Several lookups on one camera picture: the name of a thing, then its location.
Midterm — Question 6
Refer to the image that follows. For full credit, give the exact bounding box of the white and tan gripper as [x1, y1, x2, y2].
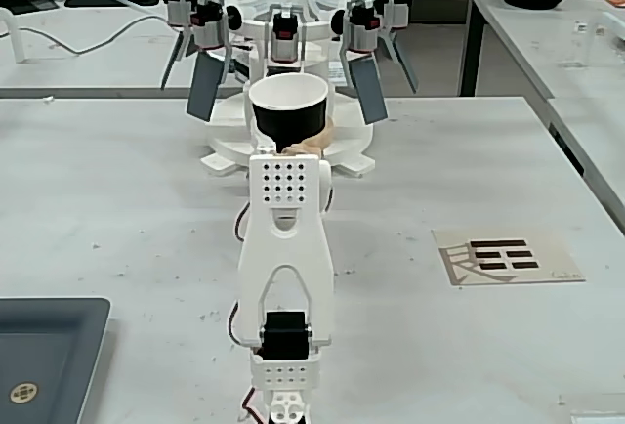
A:
[252, 118, 337, 157]

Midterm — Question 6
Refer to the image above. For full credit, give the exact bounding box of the black paper cup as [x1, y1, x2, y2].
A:
[248, 73, 329, 148]

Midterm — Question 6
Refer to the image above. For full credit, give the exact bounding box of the printed paper mat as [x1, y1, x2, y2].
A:
[431, 228, 586, 288]

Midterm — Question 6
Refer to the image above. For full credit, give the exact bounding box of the white dispenser machine base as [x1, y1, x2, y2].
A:
[200, 18, 377, 179]

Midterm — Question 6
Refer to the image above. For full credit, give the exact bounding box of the dark table leg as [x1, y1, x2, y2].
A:
[458, 0, 489, 98]

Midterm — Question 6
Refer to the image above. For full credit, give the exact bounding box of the grey plastic tray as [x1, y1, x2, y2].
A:
[0, 296, 112, 424]

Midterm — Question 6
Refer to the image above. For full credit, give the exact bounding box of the red black arm cable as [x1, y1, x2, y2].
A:
[238, 387, 268, 424]
[231, 201, 251, 245]

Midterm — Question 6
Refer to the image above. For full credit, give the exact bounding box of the grey cable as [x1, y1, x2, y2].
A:
[28, 6, 170, 57]

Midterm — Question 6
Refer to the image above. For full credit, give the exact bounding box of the white bracket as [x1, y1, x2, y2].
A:
[0, 6, 28, 64]

